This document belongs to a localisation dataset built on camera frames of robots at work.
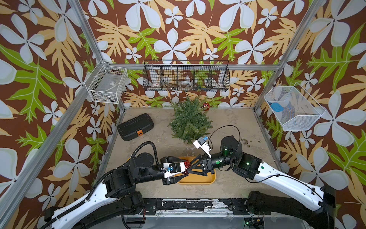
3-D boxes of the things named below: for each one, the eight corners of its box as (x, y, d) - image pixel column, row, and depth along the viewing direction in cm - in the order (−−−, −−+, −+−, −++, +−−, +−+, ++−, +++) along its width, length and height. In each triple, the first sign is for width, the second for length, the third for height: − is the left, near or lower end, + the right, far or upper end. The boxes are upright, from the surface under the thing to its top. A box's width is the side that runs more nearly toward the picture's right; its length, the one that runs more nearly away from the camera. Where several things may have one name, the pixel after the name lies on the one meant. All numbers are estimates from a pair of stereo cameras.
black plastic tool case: (125, 144, 100) (122, 139, 95) (118, 130, 107) (115, 125, 102) (156, 128, 109) (155, 123, 104) (148, 116, 116) (146, 111, 112)
